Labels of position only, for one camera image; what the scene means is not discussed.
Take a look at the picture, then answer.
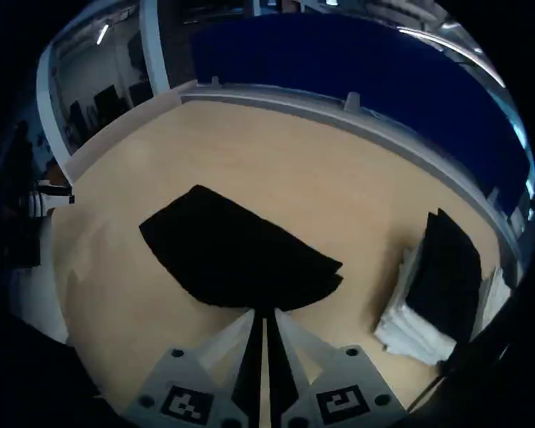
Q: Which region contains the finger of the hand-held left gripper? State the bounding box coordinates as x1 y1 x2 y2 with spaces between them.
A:
29 191 76 218
37 179 72 197

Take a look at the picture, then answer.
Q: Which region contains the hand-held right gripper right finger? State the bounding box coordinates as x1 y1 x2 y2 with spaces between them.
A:
266 307 407 428

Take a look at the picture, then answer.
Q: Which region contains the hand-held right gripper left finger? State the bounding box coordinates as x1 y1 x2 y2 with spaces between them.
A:
123 307 264 428

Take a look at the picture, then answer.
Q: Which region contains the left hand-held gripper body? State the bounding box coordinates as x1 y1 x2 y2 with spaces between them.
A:
5 189 44 270

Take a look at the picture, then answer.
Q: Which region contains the black towel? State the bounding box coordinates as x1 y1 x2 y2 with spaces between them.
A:
138 184 345 312

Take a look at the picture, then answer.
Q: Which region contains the stack of white towels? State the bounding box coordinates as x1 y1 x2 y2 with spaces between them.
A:
373 244 514 366

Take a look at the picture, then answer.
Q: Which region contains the stack of black towels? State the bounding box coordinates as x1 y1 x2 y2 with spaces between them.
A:
404 208 483 345

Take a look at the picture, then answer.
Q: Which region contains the blue desk screen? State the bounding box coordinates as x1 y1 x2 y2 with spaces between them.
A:
179 15 535 273

